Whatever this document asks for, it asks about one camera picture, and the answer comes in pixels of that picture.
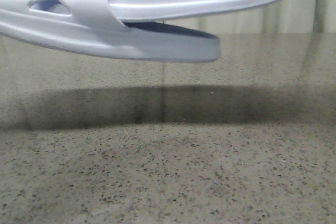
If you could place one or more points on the white curtain backdrop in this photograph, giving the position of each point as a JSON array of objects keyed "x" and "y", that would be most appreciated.
[{"x": 282, "y": 16}]

